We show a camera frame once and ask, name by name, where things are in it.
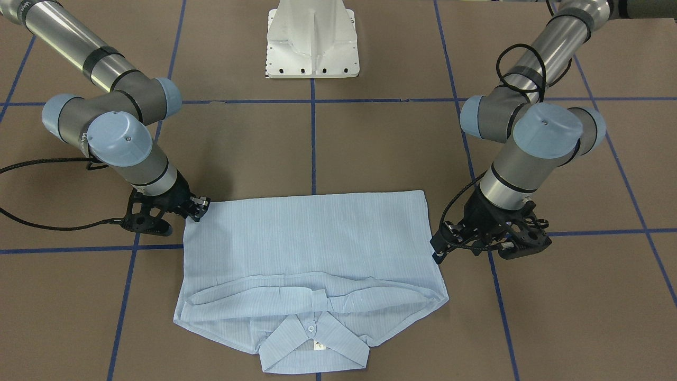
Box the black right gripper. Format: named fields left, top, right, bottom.
left=121, top=172, right=211, bottom=237

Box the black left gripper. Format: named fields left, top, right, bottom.
left=430, top=190, right=552, bottom=265

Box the light blue striped shirt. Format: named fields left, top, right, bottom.
left=173, top=190, right=449, bottom=374

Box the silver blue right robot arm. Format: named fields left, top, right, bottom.
left=2, top=1, right=211, bottom=237

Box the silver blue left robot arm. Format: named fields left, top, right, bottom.
left=431, top=1, right=675, bottom=264

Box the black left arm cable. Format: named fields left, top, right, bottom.
left=439, top=44, right=573, bottom=252

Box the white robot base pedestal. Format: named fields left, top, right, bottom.
left=264, top=1, right=360, bottom=79

